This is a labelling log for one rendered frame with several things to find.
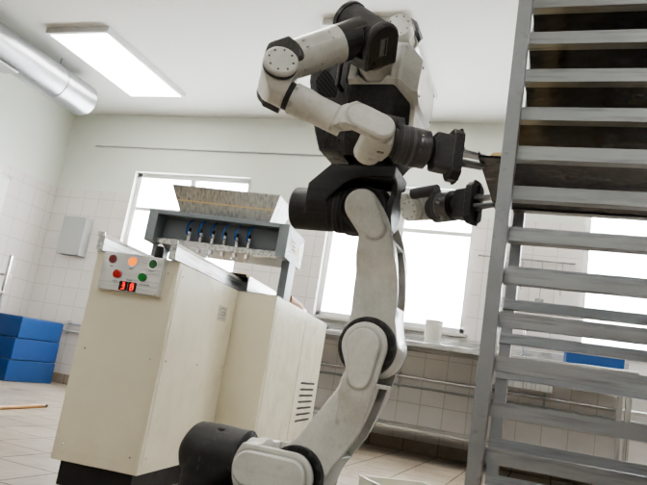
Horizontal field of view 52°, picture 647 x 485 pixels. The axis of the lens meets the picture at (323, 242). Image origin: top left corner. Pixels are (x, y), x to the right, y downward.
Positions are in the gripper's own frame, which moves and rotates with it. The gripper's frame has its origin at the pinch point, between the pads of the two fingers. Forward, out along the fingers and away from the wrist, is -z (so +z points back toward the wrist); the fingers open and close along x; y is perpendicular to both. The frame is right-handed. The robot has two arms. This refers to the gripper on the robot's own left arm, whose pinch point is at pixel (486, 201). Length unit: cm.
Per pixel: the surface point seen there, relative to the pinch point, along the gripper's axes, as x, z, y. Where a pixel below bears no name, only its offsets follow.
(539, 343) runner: -36.0, -12.0, 12.4
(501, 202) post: -12.6, -27.5, -30.7
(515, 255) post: -13.3, -5.1, 8.4
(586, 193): -8.9, -40.2, -19.8
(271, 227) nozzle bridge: 13, 146, 30
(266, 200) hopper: 26, 151, 27
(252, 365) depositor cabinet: -52, 143, 31
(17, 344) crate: -65, 550, 43
